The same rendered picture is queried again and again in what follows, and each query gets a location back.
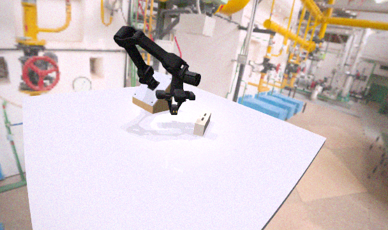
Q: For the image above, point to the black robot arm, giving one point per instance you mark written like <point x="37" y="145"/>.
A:
<point x="127" y="37"/>

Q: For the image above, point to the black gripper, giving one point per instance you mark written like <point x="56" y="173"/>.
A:
<point x="160" y="94"/>

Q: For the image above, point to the grey two-prong plug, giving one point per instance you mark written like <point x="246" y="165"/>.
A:
<point x="174" y="109"/>

